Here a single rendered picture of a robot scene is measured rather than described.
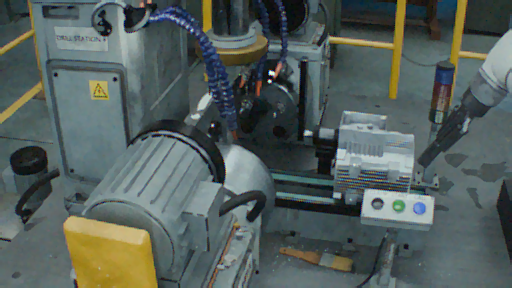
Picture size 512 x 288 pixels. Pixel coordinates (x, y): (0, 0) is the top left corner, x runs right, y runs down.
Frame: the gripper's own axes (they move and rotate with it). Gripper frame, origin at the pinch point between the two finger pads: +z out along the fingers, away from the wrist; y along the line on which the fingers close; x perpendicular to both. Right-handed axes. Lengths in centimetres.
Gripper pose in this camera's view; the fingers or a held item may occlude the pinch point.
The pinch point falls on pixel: (429, 154)
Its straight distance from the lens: 145.4
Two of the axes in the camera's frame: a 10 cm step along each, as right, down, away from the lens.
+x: 8.4, 5.3, 0.8
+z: -4.9, 6.9, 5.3
